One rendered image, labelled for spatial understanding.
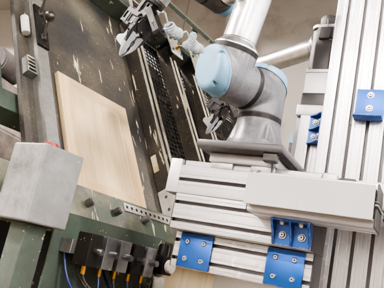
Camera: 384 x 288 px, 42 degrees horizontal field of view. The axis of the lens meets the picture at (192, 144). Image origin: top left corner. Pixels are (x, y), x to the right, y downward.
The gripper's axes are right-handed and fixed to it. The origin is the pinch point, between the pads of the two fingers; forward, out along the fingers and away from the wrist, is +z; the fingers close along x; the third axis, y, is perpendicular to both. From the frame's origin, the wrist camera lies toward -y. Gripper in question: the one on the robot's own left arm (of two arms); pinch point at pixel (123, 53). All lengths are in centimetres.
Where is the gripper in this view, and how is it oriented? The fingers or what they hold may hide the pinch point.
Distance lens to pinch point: 170.2
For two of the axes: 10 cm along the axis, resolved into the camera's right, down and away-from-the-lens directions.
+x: -4.4, -3.1, -8.5
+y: -6.8, -5.0, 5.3
